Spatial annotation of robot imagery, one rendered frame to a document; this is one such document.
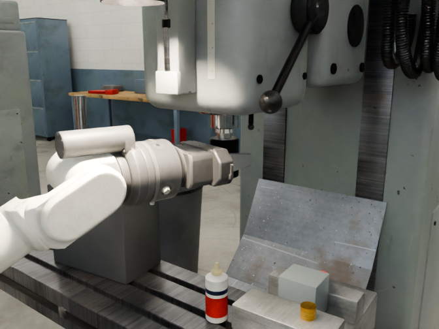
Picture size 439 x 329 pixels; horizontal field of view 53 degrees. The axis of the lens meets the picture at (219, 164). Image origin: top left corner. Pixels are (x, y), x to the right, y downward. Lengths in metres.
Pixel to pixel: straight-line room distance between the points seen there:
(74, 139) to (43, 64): 7.32
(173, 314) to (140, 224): 0.21
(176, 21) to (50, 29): 7.42
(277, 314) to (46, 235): 0.33
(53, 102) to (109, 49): 1.35
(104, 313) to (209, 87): 0.48
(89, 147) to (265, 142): 0.61
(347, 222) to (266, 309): 0.41
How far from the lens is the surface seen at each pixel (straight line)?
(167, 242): 2.68
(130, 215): 0.92
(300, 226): 1.05
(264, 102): 0.55
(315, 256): 1.03
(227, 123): 0.68
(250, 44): 0.58
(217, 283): 0.79
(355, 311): 0.72
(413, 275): 1.05
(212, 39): 0.59
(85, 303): 0.92
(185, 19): 0.59
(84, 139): 0.57
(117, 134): 0.58
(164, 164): 0.60
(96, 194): 0.54
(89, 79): 7.96
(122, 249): 0.93
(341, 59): 0.78
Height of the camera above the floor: 1.39
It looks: 14 degrees down
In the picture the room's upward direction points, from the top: straight up
